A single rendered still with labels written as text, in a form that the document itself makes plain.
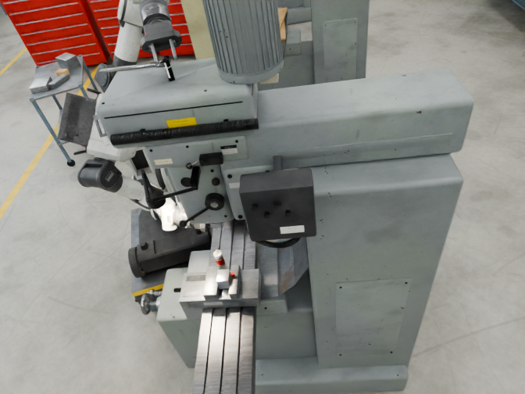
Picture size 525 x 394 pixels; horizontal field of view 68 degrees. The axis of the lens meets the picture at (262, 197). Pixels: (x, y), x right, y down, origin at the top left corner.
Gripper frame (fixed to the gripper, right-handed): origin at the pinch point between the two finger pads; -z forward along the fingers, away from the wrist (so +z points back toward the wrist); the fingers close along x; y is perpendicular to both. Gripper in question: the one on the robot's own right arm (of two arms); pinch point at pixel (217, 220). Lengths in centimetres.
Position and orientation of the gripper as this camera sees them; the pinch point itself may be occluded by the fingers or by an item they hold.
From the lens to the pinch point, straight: 168.1
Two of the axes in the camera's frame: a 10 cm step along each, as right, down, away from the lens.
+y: 1.3, 7.1, 7.0
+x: 2.5, -7.0, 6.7
